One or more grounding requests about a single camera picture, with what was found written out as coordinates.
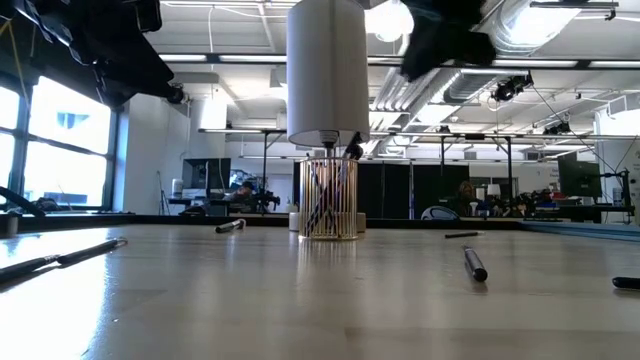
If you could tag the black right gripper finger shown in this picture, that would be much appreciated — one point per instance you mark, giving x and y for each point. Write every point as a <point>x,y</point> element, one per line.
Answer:
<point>417,60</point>

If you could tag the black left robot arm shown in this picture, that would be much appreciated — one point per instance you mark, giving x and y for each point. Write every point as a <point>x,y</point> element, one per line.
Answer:
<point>50,30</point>

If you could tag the black monitor on arm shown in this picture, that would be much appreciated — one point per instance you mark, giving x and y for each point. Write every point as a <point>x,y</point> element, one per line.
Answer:
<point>580,177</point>

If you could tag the black ceiling track spotlight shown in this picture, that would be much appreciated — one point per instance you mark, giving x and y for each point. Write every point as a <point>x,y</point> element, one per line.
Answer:
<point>510,87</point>

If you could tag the large window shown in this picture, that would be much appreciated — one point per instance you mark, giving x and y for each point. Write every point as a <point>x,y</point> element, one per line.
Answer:
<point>65,145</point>

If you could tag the long ceiling light strip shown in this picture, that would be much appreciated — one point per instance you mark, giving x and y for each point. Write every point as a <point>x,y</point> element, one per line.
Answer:
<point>225,58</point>
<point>535,63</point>

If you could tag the white cylindrical table lamp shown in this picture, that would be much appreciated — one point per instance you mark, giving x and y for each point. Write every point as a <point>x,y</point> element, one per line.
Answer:
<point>325,75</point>

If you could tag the white canister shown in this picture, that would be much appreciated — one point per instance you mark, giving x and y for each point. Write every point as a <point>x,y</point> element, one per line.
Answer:
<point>177,187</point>

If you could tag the black computer monitor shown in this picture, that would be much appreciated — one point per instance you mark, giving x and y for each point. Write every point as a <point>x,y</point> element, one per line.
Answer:
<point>206,174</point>

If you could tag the black partition panels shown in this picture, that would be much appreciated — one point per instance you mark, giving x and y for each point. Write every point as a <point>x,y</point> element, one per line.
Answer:
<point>390,190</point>

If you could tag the person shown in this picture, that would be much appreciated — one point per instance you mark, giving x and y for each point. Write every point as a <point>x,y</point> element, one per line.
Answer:
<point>244,190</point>
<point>467,195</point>

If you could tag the small white lamp shade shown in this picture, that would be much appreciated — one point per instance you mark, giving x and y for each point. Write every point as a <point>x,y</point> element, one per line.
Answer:
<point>494,190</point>

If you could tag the white and blue rugby ball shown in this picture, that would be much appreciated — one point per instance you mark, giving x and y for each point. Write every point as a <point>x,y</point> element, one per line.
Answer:
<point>439,214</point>

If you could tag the black curved bar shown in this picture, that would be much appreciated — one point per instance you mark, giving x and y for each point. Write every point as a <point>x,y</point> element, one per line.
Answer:
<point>17,201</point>

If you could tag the small grey cylinder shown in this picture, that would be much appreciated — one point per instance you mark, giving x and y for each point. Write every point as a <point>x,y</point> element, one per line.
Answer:
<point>11,225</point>

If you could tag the thick dark grey pen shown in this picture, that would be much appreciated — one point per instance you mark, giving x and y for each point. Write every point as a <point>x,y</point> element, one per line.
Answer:
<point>475,264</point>

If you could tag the blue board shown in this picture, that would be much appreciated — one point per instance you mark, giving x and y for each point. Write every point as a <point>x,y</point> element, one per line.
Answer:
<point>590,230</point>

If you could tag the black ceiling security camera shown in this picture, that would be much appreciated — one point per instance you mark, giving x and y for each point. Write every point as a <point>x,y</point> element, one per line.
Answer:
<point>177,95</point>

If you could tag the silver ventilation duct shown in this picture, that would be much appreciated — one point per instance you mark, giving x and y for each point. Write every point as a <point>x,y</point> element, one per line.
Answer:
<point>500,50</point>

